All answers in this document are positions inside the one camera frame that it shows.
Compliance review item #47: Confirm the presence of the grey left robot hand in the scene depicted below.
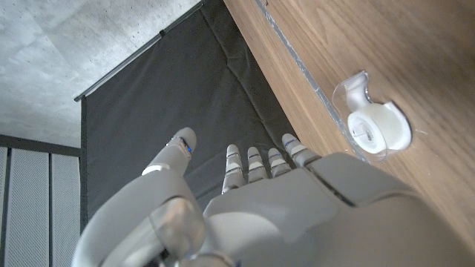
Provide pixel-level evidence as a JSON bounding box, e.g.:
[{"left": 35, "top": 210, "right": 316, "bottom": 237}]
[{"left": 70, "top": 127, "right": 475, "bottom": 267}]

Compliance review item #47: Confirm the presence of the white tape roll clear dispenser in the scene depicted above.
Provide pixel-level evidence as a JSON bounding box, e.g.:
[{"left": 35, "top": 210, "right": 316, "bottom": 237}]
[{"left": 331, "top": 70, "right": 413, "bottom": 163}]

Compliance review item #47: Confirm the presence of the grey tape outline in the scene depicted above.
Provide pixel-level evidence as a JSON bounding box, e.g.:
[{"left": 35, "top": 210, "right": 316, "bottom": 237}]
[{"left": 254, "top": 0, "right": 368, "bottom": 162}]

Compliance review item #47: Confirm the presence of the black backdrop curtain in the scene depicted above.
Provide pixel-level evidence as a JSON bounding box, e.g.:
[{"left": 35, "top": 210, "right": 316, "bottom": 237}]
[{"left": 79, "top": 0, "right": 298, "bottom": 223}]

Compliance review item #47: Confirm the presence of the black backdrop stand pole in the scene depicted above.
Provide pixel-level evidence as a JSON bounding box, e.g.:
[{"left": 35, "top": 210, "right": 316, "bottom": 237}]
[{"left": 73, "top": 0, "right": 207, "bottom": 103}]

